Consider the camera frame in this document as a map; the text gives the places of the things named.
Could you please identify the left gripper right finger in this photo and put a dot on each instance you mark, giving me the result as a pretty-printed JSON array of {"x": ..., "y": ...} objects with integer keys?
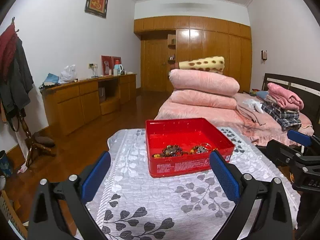
[{"x": 273, "y": 219}]

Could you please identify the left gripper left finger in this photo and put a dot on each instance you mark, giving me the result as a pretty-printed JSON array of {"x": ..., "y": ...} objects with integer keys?
[{"x": 46, "y": 219}]

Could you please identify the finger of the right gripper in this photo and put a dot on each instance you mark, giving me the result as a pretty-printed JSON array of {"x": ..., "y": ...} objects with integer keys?
[{"x": 298, "y": 137}]

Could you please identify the silver chain pendant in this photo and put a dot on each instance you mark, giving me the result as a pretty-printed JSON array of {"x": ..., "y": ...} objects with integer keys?
[{"x": 199, "y": 149}]

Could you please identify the plaid folded clothes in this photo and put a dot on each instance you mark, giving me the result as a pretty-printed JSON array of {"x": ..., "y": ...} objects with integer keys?
[{"x": 286, "y": 119}]

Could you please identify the pink bed sheet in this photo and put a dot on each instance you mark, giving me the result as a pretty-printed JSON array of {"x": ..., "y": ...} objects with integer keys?
[{"x": 259, "y": 128}]

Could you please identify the pink folded towel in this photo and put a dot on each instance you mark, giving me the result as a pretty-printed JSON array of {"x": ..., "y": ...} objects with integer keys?
[{"x": 285, "y": 98}]

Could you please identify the dark headboard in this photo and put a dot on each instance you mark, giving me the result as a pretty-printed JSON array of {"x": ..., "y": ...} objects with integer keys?
[{"x": 307, "y": 90}]

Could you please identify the wooden sideboard cabinet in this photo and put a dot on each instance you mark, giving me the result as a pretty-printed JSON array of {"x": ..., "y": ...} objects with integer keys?
[{"x": 70, "y": 106}]

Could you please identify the yellow spotted blanket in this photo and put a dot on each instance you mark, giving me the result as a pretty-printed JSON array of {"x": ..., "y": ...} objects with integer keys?
[{"x": 215, "y": 64}]

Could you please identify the red tin box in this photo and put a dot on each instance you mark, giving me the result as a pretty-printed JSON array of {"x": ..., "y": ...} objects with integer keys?
[{"x": 175, "y": 138}]

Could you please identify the lower pink folded quilt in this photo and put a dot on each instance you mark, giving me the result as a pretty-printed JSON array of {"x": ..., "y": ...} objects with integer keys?
[{"x": 198, "y": 98}]

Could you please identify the pink folded quilt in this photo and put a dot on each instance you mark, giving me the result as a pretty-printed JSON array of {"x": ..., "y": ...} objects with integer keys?
[
  {"x": 198, "y": 98},
  {"x": 204, "y": 81}
]

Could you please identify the upper pink folded quilt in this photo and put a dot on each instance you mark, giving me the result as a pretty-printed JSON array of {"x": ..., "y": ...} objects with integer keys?
[{"x": 204, "y": 81}]

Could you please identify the blue cloth on cabinet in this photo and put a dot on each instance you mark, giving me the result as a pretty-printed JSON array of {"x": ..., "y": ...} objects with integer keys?
[{"x": 50, "y": 81}]

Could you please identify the coat rack with clothes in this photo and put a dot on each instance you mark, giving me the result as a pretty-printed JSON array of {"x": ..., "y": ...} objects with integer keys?
[{"x": 16, "y": 83}]

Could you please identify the white plastic bag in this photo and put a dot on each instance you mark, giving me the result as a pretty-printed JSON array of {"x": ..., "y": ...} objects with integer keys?
[{"x": 68, "y": 74}]

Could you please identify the blue white kettle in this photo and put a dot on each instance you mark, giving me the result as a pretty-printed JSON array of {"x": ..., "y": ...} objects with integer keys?
[{"x": 118, "y": 67}]

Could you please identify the red picture frames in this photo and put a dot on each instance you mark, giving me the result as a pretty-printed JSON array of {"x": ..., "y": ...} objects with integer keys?
[{"x": 108, "y": 63}]

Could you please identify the wooden wardrobe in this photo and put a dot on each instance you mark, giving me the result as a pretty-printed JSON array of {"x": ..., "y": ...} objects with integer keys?
[{"x": 166, "y": 40}]

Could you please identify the wall switch panel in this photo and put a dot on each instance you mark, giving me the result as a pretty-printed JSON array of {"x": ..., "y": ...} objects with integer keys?
[{"x": 264, "y": 55}]

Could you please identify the wall power socket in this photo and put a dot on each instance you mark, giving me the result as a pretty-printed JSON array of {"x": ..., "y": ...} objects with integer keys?
[{"x": 93, "y": 66}]

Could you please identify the framed wall art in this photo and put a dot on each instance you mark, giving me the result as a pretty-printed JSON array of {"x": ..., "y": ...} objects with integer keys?
[{"x": 96, "y": 7}]

